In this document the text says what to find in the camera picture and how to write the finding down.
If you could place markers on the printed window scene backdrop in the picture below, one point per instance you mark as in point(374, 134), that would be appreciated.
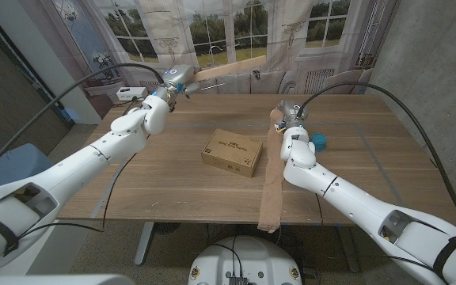
point(251, 31)

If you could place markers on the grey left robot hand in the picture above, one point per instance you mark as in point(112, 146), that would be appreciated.
point(180, 76)

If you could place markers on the brown cardboard box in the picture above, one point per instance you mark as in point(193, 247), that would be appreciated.
point(232, 152)

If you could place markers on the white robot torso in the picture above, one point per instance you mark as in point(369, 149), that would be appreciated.
point(248, 261)

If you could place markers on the beige arm wrap bandage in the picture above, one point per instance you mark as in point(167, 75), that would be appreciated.
point(273, 190)

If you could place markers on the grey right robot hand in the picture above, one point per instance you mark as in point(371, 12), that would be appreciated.
point(291, 115)

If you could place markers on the blue plastic lid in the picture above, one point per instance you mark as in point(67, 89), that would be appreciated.
point(320, 142)

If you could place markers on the wooden slat with metal clips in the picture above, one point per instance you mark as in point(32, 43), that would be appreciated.
point(232, 68)

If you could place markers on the grey metal table leg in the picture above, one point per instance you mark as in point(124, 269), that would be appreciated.
point(348, 249)
point(144, 245)

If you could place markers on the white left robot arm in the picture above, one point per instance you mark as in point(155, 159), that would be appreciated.
point(73, 170)

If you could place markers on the white power strip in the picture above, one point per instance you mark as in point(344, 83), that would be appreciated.
point(131, 93)

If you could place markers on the blue grey bin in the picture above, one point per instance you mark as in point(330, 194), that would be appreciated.
point(18, 162)

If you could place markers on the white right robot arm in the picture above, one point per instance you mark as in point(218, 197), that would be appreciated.
point(350, 198)

